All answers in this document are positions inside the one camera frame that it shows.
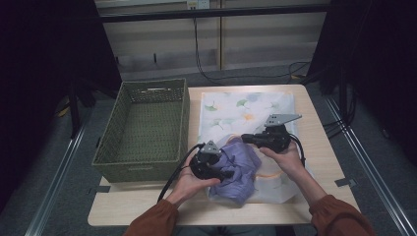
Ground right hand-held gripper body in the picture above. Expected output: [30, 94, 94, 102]
[260, 113, 303, 154]

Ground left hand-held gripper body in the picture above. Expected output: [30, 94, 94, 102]
[189, 140, 224, 181]

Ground purple cloth garment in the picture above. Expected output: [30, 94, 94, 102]
[208, 137, 264, 206]

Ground leaf print mesh laundry bag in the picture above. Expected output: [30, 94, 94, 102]
[197, 91, 313, 205]

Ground green woven basket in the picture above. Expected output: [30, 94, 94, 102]
[91, 78, 191, 183]

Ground person's right hand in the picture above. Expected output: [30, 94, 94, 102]
[259, 141, 308, 181]

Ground person's left hand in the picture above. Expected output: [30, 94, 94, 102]
[165, 151, 222, 207]

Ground dark curtain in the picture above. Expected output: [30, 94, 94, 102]
[0, 0, 122, 210]
[306, 0, 417, 165]

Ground black horizontal bar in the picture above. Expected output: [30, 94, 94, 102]
[97, 3, 332, 24]

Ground black metal stand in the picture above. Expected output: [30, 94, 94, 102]
[67, 78, 119, 139]

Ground right hand-held gripper cable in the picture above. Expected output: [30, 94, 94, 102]
[288, 133, 308, 168]

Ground black floor cables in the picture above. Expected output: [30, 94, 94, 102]
[323, 94, 358, 139]

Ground metal floor rail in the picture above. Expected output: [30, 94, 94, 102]
[24, 126, 87, 236]
[324, 96, 417, 236]

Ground black hanging cable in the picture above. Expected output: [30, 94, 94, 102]
[192, 18, 311, 85]

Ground white wall outlet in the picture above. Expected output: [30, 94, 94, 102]
[186, 0, 210, 10]

